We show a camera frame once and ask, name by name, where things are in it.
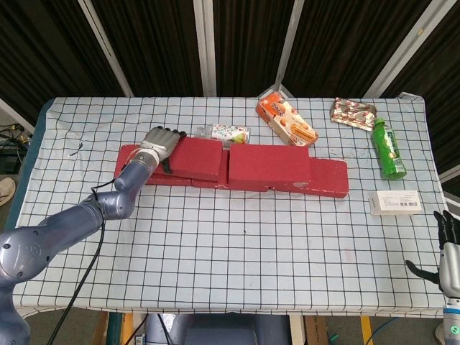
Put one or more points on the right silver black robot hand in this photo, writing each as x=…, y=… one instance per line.
x=451, y=266

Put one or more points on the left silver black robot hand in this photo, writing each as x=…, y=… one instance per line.
x=160, y=140

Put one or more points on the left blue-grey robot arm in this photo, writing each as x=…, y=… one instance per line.
x=64, y=226

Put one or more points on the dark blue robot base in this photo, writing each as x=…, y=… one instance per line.
x=223, y=330

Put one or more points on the clear bottle with colourful label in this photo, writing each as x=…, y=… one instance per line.
x=230, y=132

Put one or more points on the small white cardboard box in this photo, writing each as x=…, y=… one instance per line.
x=397, y=203

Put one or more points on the black pleated curtain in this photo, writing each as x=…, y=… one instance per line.
x=161, y=43

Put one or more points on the orange snack box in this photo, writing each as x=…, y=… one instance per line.
x=287, y=122

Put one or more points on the green drink bottle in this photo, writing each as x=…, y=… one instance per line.
x=390, y=151

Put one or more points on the white black checkered tablecloth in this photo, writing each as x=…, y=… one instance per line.
x=230, y=273

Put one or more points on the black equipment box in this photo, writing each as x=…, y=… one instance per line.
x=9, y=158

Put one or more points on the beige shoe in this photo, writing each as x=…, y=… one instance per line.
x=6, y=190

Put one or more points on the silver foil snack bag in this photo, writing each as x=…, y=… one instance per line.
x=354, y=114

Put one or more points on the white metal frame post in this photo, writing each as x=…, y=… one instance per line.
x=402, y=50
x=205, y=46
x=289, y=46
x=106, y=46

